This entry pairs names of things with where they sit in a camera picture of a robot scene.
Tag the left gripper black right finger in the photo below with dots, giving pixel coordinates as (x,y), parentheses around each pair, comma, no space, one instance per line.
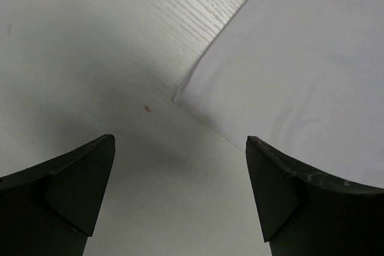
(305,211)

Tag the white t shirt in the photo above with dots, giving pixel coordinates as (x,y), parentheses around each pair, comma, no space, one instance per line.
(305,76)

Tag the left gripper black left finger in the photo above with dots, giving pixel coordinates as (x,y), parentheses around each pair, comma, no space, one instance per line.
(52,208)

